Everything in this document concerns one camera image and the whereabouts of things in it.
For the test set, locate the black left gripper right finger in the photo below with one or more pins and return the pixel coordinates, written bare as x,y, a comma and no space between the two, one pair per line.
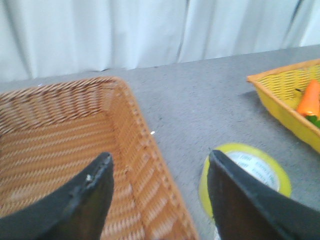
244,208

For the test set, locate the orange toy carrot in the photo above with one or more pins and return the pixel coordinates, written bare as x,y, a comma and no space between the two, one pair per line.
309,106

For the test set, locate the white curtain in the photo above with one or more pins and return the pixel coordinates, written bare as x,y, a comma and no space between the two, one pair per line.
45,38

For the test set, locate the yellow tape roll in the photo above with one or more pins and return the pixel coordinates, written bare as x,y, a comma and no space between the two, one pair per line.
255,162

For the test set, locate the brown wicker basket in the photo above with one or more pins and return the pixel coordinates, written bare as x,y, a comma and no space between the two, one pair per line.
51,133

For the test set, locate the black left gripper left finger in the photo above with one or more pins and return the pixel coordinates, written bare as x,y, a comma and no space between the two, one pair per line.
75,211

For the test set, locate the yellow wicker basket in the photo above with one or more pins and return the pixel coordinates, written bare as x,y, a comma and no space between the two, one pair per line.
280,91

